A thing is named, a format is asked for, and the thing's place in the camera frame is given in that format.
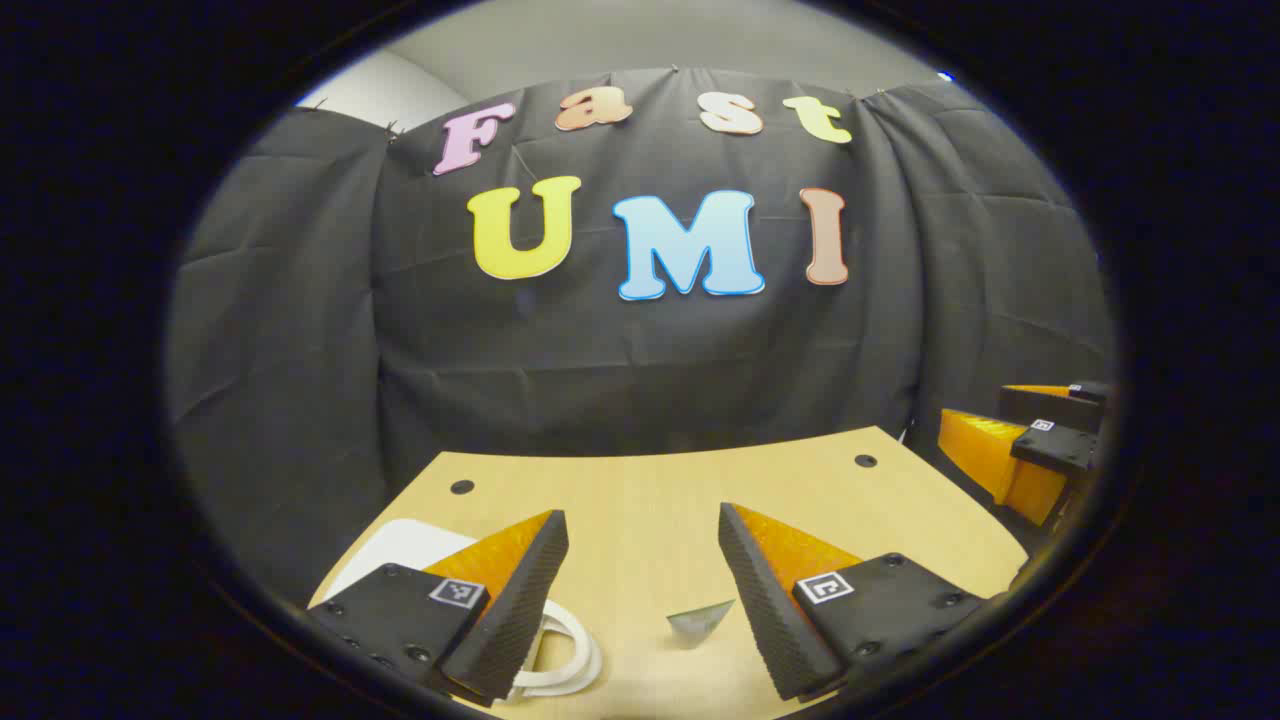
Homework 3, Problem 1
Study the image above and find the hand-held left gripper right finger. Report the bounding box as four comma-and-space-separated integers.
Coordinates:
718, 503, 991, 701

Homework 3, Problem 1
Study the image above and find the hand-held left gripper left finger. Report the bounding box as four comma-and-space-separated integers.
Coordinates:
308, 510, 569, 707

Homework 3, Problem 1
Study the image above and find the wide green white tube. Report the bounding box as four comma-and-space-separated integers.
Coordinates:
668, 600, 737, 650

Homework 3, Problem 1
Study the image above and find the white suitcase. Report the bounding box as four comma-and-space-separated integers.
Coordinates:
322, 518, 603, 699

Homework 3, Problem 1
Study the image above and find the black backdrop cloth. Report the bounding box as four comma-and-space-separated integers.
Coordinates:
165, 68, 1116, 606

